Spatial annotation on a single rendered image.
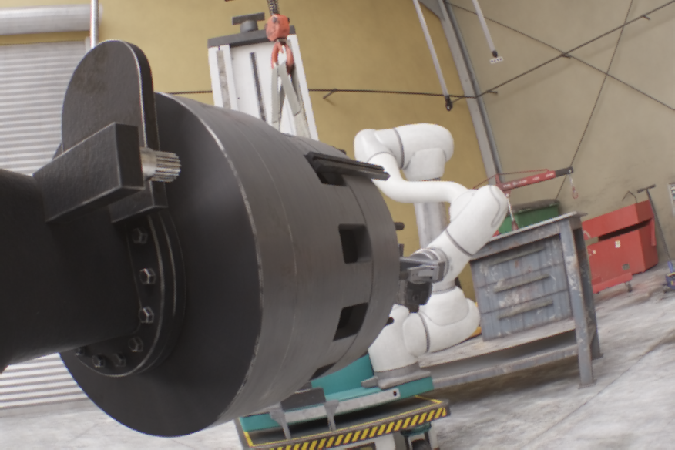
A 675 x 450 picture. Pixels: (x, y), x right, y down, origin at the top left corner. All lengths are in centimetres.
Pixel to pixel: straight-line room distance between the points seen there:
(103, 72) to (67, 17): 630
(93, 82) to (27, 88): 613
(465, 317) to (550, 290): 91
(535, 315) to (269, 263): 231
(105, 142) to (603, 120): 856
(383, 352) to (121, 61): 148
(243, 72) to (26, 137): 466
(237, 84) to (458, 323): 116
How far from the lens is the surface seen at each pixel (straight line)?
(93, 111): 90
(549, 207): 910
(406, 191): 183
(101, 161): 66
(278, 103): 150
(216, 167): 84
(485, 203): 158
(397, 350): 209
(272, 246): 82
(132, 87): 84
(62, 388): 647
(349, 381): 222
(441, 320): 213
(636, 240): 807
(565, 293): 299
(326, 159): 111
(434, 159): 208
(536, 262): 300
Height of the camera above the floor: 75
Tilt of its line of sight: 10 degrees up
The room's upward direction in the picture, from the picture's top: 12 degrees counter-clockwise
